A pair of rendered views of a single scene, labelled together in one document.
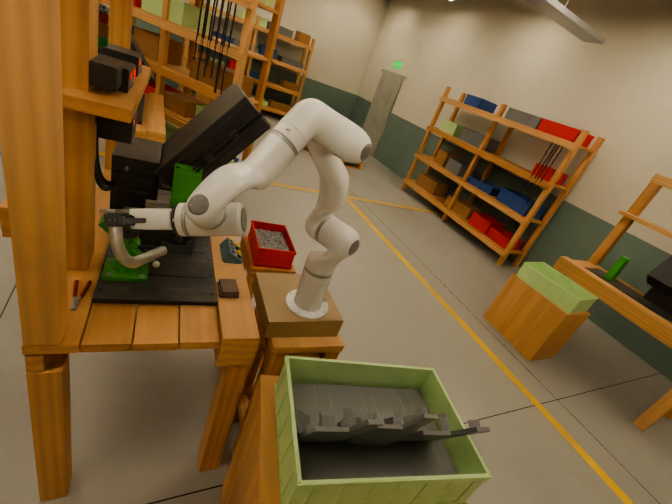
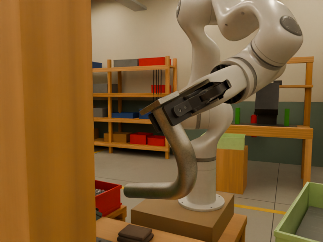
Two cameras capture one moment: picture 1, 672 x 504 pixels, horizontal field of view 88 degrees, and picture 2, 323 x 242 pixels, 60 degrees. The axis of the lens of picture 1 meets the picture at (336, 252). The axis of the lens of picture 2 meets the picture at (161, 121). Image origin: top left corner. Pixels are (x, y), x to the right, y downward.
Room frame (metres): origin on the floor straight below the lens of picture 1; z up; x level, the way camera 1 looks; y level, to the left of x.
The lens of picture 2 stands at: (0.38, 0.77, 1.38)
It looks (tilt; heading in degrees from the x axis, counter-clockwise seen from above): 5 degrees down; 328
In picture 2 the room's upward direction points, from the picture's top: straight up
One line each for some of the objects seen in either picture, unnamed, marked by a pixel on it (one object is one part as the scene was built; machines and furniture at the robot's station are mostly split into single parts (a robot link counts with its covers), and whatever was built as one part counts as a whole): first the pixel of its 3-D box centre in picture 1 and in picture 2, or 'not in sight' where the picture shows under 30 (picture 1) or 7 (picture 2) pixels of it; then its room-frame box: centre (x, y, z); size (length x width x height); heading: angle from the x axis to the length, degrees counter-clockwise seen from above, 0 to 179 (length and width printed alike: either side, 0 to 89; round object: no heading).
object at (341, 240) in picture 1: (332, 249); (209, 128); (1.22, 0.02, 1.25); 0.19 x 0.12 x 0.24; 61
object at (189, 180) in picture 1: (186, 186); not in sight; (1.42, 0.74, 1.17); 0.13 x 0.12 x 0.20; 31
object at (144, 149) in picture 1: (137, 182); not in sight; (1.47, 1.01, 1.07); 0.30 x 0.18 x 0.34; 31
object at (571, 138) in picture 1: (478, 169); (114, 106); (6.70, -1.86, 1.10); 3.01 x 0.55 x 2.20; 34
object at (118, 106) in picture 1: (106, 78); not in sight; (1.32, 1.05, 1.52); 0.90 x 0.25 x 0.04; 31
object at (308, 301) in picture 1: (312, 287); (201, 179); (1.24, 0.04, 1.03); 0.19 x 0.19 x 0.18
